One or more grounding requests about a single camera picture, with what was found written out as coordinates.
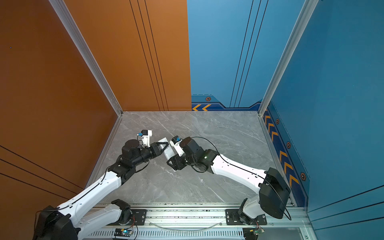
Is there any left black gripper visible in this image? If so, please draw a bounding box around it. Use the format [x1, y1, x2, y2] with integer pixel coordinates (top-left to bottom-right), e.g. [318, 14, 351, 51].
[132, 141, 169, 169]

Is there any white remote control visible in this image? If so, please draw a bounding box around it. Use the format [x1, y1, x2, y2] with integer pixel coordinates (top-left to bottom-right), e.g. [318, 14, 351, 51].
[158, 138, 178, 160]

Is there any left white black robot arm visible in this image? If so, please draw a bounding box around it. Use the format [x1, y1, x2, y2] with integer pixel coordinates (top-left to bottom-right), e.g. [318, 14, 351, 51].
[33, 139, 169, 240]

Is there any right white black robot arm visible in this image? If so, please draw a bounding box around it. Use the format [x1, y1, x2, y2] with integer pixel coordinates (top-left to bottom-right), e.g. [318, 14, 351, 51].
[165, 136, 292, 225]

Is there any left circuit board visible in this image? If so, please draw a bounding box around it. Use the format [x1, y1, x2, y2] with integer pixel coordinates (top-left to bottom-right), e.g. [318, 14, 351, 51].
[114, 228, 135, 238]

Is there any circuit board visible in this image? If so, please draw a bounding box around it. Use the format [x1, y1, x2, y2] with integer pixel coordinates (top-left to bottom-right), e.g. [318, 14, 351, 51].
[114, 228, 135, 238]
[243, 228, 265, 240]

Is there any right circuit board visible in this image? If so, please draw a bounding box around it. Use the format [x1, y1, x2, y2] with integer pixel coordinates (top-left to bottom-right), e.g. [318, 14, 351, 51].
[243, 228, 265, 240]

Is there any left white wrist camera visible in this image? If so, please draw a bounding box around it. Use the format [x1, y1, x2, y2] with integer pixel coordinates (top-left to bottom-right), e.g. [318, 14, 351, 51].
[137, 130, 153, 148]

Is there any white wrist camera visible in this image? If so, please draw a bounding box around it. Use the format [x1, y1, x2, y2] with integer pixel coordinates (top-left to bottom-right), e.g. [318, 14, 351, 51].
[137, 130, 153, 148]
[171, 136, 185, 157]

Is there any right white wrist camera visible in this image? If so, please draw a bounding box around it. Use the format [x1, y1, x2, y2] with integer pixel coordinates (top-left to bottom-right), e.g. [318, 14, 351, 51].
[171, 136, 185, 157]

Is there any aluminium front rail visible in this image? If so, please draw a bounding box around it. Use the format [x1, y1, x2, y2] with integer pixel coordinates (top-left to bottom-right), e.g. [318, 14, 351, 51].
[37, 202, 319, 240]

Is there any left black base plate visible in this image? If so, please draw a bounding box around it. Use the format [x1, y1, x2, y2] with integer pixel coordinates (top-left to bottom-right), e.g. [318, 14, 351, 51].
[109, 209, 147, 227]

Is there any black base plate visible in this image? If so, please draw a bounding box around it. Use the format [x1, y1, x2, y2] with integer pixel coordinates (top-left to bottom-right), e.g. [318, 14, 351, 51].
[225, 209, 268, 226]
[109, 209, 147, 227]

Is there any thin grey cable loop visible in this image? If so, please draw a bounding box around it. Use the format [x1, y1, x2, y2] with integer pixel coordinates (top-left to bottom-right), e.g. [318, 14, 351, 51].
[148, 221, 223, 232]

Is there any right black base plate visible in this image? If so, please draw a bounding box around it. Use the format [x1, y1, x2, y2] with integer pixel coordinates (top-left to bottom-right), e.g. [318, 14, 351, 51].
[225, 209, 268, 226]

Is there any left aluminium corner post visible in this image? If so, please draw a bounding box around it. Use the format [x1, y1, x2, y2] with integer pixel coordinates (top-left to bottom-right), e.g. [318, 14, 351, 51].
[49, 0, 123, 117]

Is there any aluminium corner post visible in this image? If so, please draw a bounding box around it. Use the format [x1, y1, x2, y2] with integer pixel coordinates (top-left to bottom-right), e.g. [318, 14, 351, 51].
[49, 0, 123, 117]
[258, 0, 319, 117]

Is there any right aluminium corner post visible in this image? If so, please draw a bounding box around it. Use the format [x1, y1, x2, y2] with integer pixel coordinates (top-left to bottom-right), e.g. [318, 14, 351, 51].
[258, 0, 319, 117]

